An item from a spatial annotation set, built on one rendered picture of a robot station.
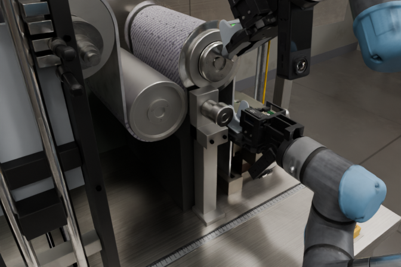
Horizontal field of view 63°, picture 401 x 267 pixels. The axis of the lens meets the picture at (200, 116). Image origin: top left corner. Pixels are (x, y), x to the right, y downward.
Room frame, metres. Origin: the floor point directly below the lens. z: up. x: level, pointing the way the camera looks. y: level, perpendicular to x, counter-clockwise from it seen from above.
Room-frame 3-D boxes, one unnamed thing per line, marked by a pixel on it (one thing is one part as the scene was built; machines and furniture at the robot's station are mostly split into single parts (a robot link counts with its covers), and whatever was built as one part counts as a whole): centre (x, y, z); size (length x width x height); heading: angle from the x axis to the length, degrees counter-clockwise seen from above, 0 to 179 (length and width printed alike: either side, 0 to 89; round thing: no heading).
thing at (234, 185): (0.73, -0.01, 0.92); 0.28 x 0.04 x 0.04; 34
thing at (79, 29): (0.44, 0.17, 1.33); 0.06 x 0.06 x 0.06; 34
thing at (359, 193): (0.40, -0.23, 1.11); 0.11 x 0.08 x 0.09; 34
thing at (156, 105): (0.63, 0.14, 1.17); 0.26 x 0.12 x 0.12; 34
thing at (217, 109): (0.51, -0.04, 1.18); 0.04 x 0.02 x 0.04; 124
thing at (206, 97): (0.54, -0.02, 1.05); 0.06 x 0.05 x 0.31; 34
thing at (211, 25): (0.60, -0.02, 1.25); 0.15 x 0.01 x 0.15; 124
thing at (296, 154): (0.46, -0.18, 1.11); 0.08 x 0.05 x 0.08; 124
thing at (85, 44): (0.39, 0.14, 1.33); 0.06 x 0.03 x 0.03; 34
